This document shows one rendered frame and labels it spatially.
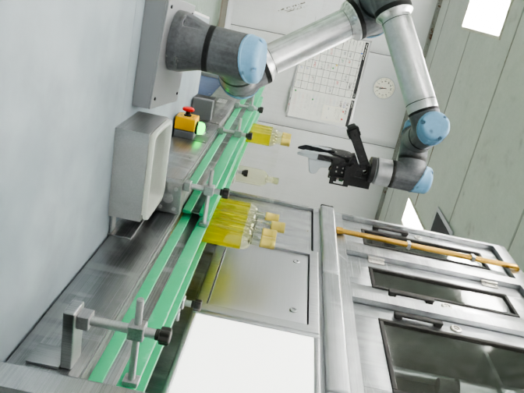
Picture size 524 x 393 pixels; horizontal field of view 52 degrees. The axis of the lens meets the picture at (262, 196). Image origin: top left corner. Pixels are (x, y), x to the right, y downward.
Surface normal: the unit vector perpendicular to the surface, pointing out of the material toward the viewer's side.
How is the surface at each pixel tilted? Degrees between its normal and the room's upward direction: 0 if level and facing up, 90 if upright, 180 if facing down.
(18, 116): 0
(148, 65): 90
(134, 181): 90
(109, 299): 90
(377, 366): 90
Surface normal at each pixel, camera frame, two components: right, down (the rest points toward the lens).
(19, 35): 0.98, 0.20
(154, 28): -0.07, 0.25
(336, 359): 0.18, -0.91
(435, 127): 0.00, -0.11
